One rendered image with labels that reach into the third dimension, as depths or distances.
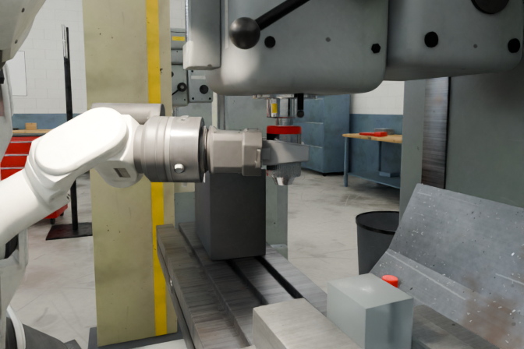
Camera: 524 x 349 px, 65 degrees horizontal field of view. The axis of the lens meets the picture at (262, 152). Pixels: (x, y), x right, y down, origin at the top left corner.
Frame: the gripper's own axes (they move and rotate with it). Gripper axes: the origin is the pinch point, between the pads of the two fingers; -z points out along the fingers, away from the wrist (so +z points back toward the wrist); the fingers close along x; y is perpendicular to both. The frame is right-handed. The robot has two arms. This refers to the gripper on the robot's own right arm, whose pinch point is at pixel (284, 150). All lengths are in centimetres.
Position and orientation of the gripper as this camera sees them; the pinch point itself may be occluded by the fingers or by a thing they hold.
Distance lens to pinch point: 55.2
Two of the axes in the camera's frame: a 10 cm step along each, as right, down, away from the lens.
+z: -10.0, -0.1, -0.3
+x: -0.3, -1.1, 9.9
